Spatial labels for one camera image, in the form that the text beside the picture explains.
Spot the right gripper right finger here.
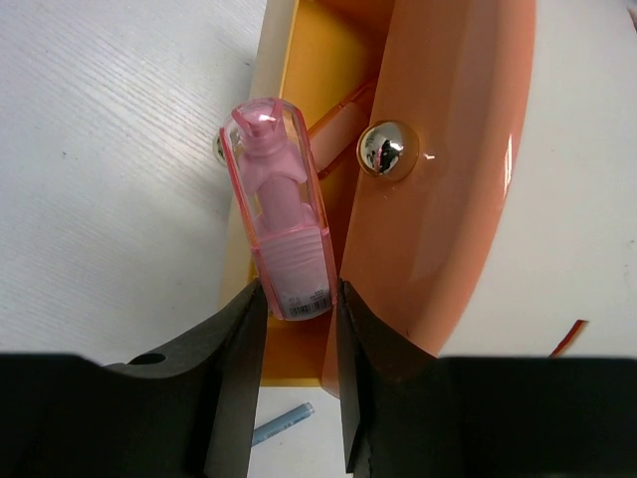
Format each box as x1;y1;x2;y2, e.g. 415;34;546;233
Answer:
336;281;441;477

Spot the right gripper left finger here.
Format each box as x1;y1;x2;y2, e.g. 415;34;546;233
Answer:
107;280;268;477

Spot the blue pen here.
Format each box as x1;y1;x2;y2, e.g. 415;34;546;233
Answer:
252;402;315;447

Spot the pink highlighter cap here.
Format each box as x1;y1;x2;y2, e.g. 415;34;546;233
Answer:
219;98;336;321

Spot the orange highlighter cap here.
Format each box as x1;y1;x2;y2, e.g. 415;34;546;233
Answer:
309;78;377;179

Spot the round white drawer organizer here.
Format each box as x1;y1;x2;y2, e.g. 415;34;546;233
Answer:
211;0;637;399

